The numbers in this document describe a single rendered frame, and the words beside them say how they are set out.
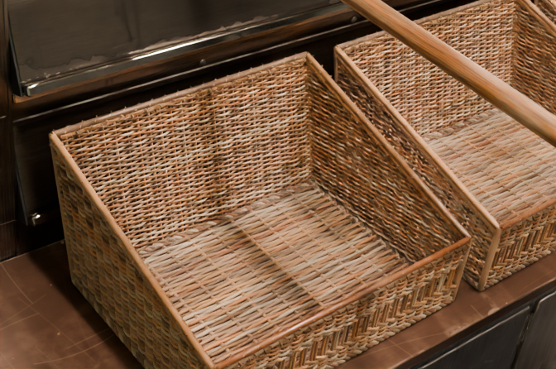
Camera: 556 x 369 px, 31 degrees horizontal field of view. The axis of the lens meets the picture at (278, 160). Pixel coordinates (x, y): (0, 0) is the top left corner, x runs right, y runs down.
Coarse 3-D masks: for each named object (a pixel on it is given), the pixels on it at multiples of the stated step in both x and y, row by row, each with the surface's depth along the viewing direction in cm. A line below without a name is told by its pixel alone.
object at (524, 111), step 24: (360, 0) 135; (384, 24) 132; (408, 24) 130; (432, 48) 126; (456, 72) 124; (480, 72) 122; (504, 96) 119; (528, 120) 117; (552, 120) 115; (552, 144) 115
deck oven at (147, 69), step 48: (0, 0) 147; (384, 0) 201; (432, 0) 212; (0, 48) 152; (240, 48) 184; (288, 48) 192; (0, 96) 157; (48, 96) 163; (96, 96) 169; (0, 144) 161; (0, 192) 167; (0, 240) 173; (48, 240) 180
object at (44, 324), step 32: (128, 224) 187; (32, 256) 177; (64, 256) 178; (544, 256) 194; (0, 288) 170; (32, 288) 171; (64, 288) 172; (512, 288) 185; (544, 288) 188; (0, 320) 164; (32, 320) 165; (64, 320) 166; (96, 320) 167; (448, 320) 176; (480, 320) 178; (512, 320) 189; (544, 320) 199; (0, 352) 159; (32, 352) 160; (64, 352) 160; (96, 352) 161; (128, 352) 162; (384, 352) 169; (416, 352) 169; (448, 352) 179; (480, 352) 188; (512, 352) 198; (544, 352) 209
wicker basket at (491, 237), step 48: (480, 0) 218; (528, 0) 223; (336, 48) 194; (384, 48) 203; (480, 48) 223; (384, 96) 189; (432, 96) 217; (480, 96) 227; (528, 96) 231; (432, 144) 218; (480, 144) 221; (528, 144) 223; (480, 192) 206; (528, 192) 209; (480, 240) 179; (528, 240) 185; (480, 288) 183
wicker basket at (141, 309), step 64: (64, 128) 163; (128, 128) 170; (192, 128) 180; (256, 128) 189; (320, 128) 195; (64, 192) 164; (128, 192) 174; (192, 192) 183; (256, 192) 194; (320, 192) 200; (384, 192) 186; (128, 256) 152; (192, 256) 181; (256, 256) 183; (320, 256) 185; (384, 256) 187; (448, 256) 170; (128, 320) 161; (192, 320) 168; (256, 320) 170; (320, 320) 153; (384, 320) 168
